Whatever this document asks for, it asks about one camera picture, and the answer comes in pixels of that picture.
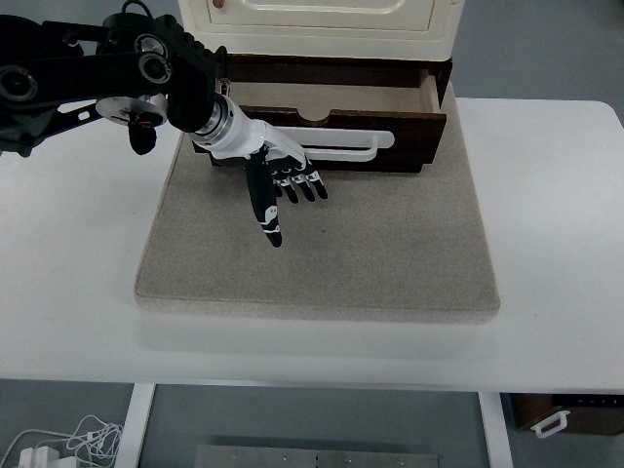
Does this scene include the white charger plug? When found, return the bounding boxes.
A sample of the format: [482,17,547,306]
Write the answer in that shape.
[18,446,59,468]

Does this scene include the white right table leg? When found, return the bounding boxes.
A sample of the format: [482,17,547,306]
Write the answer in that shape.
[478,392,514,468]

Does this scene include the dark wooden cabinet frame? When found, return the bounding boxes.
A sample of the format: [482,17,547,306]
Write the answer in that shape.
[185,54,452,120]

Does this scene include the white table leg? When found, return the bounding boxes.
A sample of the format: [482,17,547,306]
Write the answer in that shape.
[114,383,156,468]
[478,392,514,468]

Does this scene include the white left table leg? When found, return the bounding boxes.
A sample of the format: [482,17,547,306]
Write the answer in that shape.
[114,383,156,468]

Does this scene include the beige cushion mat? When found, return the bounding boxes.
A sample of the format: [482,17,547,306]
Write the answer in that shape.
[135,89,500,324]

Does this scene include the white cable on floor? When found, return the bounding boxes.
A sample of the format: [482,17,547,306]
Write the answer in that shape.
[0,414,125,468]

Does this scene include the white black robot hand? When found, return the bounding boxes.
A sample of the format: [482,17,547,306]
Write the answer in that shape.
[210,104,328,248]

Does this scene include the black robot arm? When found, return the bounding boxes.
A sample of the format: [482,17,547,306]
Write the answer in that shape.
[1,9,328,246]

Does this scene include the white spare drawer handle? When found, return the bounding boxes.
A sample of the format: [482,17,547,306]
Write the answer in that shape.
[530,409,570,439]

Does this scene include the spare dark wooden drawer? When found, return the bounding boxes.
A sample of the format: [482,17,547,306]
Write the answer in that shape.
[510,393,623,439]

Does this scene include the grey metal plate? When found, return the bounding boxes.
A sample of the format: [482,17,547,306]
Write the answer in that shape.
[194,445,440,468]

